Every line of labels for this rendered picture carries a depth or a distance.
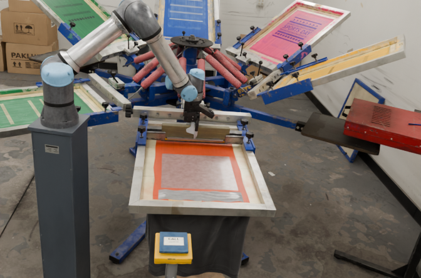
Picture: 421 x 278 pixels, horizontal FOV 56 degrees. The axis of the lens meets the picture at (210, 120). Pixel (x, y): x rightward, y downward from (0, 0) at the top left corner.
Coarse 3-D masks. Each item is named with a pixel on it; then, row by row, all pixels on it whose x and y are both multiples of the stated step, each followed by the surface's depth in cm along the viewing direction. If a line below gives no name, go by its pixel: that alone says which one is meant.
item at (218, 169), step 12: (204, 144) 213; (216, 144) 214; (228, 144) 216; (204, 156) 201; (216, 156) 202; (228, 156) 203; (204, 168) 190; (216, 168) 191; (228, 168) 192; (204, 180) 180; (216, 180) 181; (228, 180) 182; (240, 180) 184
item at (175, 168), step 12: (156, 144) 207; (168, 144) 208; (180, 144) 210; (192, 144) 211; (156, 156) 196; (168, 156) 197; (180, 156) 198; (192, 156) 199; (156, 168) 185; (168, 168) 186; (180, 168) 187; (192, 168) 188; (156, 180) 176; (168, 180) 177; (180, 180) 178; (192, 180) 179; (156, 192) 168
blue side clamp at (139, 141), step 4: (140, 120) 218; (140, 124) 216; (144, 132) 208; (144, 136) 203; (136, 140) 196; (140, 140) 199; (144, 140) 199; (136, 144) 196; (140, 144) 196; (144, 144) 196; (136, 148) 197; (136, 152) 198
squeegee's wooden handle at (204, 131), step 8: (168, 128) 205; (176, 128) 206; (184, 128) 206; (200, 128) 207; (208, 128) 208; (216, 128) 208; (224, 128) 209; (176, 136) 208; (184, 136) 208; (192, 136) 209; (200, 136) 209; (208, 136) 210; (216, 136) 210; (224, 136) 211
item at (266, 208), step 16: (256, 160) 195; (256, 176) 182; (128, 208) 153; (144, 208) 154; (160, 208) 154; (176, 208) 155; (192, 208) 156; (208, 208) 157; (224, 208) 157; (240, 208) 158; (256, 208) 159; (272, 208) 160
